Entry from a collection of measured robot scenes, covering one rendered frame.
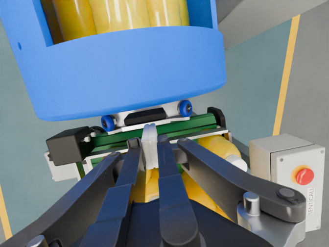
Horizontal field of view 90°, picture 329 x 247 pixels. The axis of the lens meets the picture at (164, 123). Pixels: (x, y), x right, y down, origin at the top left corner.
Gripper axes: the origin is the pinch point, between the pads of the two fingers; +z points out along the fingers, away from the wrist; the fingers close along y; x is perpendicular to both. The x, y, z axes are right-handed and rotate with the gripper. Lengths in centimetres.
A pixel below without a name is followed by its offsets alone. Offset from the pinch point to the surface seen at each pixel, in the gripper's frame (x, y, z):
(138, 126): -1.1, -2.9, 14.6
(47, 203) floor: -80, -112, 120
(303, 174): -15.2, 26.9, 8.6
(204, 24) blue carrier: 14.7, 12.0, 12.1
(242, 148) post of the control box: -19.1, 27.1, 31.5
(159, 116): 0.0, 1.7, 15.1
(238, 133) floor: -48, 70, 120
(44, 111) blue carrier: 5.7, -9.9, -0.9
